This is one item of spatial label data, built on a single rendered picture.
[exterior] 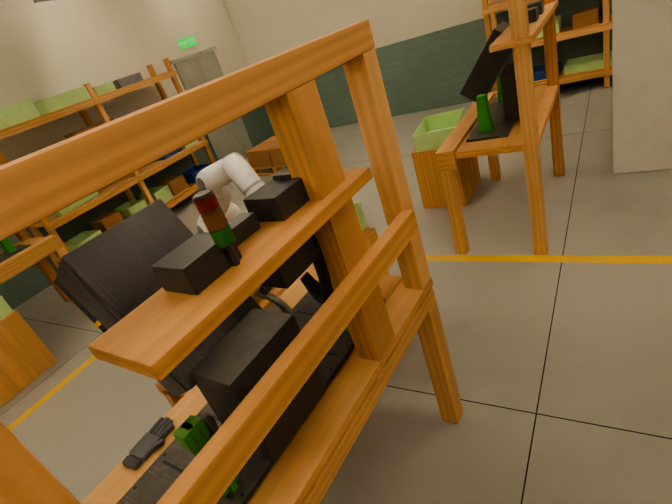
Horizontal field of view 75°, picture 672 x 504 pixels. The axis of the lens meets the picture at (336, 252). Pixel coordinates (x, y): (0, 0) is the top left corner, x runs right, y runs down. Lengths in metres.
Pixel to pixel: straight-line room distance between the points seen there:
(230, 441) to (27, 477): 0.38
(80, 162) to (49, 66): 6.85
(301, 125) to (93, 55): 6.96
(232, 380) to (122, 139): 0.68
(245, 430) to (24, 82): 6.78
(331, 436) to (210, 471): 0.53
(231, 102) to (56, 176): 0.42
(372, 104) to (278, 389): 0.99
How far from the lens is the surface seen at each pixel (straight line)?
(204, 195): 1.02
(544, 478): 2.35
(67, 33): 8.00
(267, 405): 1.12
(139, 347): 0.98
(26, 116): 6.76
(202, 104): 1.02
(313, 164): 1.26
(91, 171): 0.87
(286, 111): 1.24
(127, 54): 8.41
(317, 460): 1.45
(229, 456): 1.08
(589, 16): 7.41
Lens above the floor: 1.99
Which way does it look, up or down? 27 degrees down
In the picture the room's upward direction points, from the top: 20 degrees counter-clockwise
